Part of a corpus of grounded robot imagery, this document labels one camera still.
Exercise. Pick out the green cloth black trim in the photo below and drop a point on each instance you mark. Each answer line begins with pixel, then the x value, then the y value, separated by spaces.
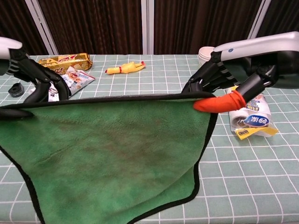
pixel 105 151

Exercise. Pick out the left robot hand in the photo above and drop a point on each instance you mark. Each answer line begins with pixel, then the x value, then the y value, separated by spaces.
pixel 35 70

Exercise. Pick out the white paper cup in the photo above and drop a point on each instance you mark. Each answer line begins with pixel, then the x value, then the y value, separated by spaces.
pixel 204 54

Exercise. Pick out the yellow rubber chicken toy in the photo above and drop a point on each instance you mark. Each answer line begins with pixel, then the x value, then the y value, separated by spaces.
pixel 127 68

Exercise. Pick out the green checkered tablecloth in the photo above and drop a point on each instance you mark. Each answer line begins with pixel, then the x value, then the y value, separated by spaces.
pixel 245 186

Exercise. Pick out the white foil snack bag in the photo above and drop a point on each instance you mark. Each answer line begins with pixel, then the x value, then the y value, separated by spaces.
pixel 78 78

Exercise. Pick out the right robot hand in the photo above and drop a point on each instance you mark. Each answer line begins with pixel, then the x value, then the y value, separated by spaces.
pixel 257 46

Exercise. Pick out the dark ribbed partition panel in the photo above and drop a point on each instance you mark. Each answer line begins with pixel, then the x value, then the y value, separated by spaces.
pixel 93 25
pixel 16 21
pixel 198 23
pixel 282 16

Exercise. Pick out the gold snack bar package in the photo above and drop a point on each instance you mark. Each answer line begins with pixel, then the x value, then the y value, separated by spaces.
pixel 70 61

